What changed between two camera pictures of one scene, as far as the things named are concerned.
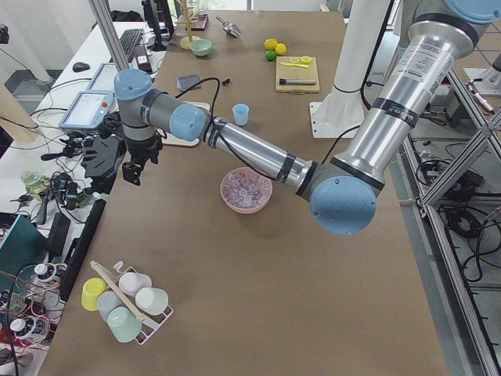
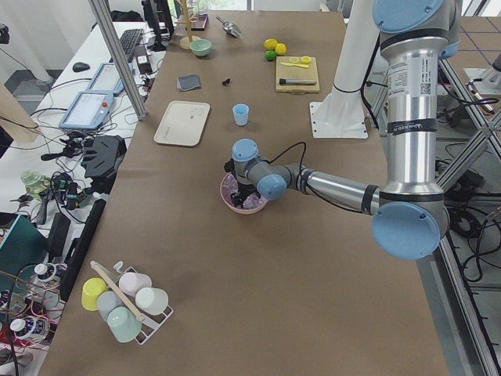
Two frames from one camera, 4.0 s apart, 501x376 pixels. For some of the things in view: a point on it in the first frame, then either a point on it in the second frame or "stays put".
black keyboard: [129, 40] stays put
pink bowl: [246, 189] stays put
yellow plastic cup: [91, 289] stays put
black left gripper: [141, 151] to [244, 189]
